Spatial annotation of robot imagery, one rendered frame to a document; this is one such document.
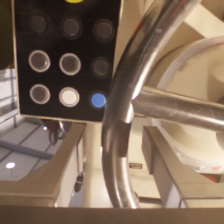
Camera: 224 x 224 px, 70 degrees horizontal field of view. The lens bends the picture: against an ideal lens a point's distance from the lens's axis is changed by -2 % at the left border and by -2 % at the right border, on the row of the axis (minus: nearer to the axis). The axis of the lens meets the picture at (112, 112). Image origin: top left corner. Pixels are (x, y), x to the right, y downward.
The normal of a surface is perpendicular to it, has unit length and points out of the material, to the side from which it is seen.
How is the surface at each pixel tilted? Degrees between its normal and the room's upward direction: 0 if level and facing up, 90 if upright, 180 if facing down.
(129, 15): 90
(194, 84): 105
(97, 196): 90
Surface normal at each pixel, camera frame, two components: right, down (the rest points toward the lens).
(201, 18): 0.00, 0.29
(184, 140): -0.40, 0.54
